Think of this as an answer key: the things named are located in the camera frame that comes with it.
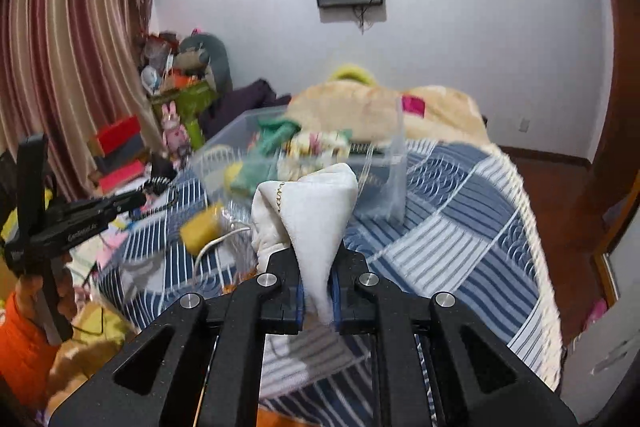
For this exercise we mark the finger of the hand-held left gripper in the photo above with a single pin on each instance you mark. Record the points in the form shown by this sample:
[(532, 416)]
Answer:
[(127, 201)]

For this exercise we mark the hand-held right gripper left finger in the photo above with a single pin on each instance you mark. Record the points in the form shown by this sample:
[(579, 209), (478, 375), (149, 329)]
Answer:
[(298, 307)]

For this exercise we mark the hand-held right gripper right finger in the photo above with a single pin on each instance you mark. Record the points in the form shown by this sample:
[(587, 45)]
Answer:
[(336, 302)]

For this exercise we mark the white towel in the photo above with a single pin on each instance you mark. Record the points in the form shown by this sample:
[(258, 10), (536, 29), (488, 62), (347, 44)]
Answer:
[(310, 217)]

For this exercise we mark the clear plastic storage box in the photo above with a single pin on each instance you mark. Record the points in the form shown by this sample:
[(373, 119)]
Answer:
[(380, 177)]

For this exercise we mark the person's left forearm orange sleeve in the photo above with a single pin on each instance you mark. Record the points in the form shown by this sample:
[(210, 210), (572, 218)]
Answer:
[(20, 342)]

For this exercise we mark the person's left hand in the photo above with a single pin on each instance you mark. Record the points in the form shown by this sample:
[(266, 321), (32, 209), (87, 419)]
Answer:
[(65, 292)]

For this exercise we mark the stack of red grey boxes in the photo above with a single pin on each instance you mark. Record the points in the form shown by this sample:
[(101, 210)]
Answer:
[(117, 152)]

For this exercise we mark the pink bunny toy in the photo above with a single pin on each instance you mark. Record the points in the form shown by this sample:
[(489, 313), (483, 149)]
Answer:
[(174, 129)]

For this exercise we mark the yellow plush cloth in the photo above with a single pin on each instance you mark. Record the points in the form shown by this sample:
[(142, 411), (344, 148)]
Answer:
[(95, 327)]

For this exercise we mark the blue patchwork quilt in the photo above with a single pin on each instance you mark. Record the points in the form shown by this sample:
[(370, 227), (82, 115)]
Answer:
[(450, 227)]

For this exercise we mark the floral patterned cloth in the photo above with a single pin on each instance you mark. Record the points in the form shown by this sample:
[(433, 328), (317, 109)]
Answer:
[(315, 147)]

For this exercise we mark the dark purple clothing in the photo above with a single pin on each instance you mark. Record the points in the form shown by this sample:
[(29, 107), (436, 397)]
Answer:
[(250, 99)]

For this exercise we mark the green cloth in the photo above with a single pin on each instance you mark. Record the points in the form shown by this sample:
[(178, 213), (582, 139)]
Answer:
[(272, 134)]

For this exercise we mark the striped red beige curtain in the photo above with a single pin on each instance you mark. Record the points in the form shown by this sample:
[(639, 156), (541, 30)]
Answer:
[(70, 52)]

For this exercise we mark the grey plush toy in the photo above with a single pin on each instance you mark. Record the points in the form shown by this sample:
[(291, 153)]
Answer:
[(207, 57)]

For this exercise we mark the beige plush blanket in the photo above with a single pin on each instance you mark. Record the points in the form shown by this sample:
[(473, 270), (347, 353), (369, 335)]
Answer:
[(360, 104)]

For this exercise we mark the yellow-green plush item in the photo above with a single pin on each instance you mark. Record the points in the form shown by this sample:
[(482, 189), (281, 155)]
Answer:
[(350, 72)]

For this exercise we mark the white cabinet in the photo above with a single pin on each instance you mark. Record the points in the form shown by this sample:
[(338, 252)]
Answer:
[(607, 352)]

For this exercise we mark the brown wooden door frame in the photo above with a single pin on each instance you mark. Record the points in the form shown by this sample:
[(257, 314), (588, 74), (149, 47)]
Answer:
[(620, 82)]

